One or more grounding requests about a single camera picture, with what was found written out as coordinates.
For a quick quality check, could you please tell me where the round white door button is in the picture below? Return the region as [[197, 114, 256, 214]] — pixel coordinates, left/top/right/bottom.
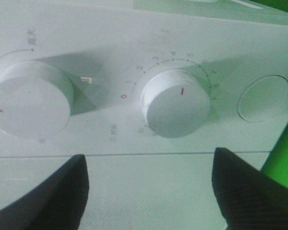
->
[[237, 75, 288, 123]]

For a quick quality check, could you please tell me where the white microwave knob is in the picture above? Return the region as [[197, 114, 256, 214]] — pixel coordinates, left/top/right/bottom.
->
[[0, 61, 74, 139], [140, 69, 210, 138]]

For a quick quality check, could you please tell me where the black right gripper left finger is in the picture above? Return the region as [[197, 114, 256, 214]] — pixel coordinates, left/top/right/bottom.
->
[[0, 154, 89, 230]]

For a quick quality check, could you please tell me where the white microwave oven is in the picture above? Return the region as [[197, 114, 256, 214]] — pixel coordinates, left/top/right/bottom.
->
[[0, 0, 288, 230]]

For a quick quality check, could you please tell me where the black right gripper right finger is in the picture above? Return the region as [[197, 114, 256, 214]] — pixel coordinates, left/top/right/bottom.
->
[[212, 148, 288, 230]]

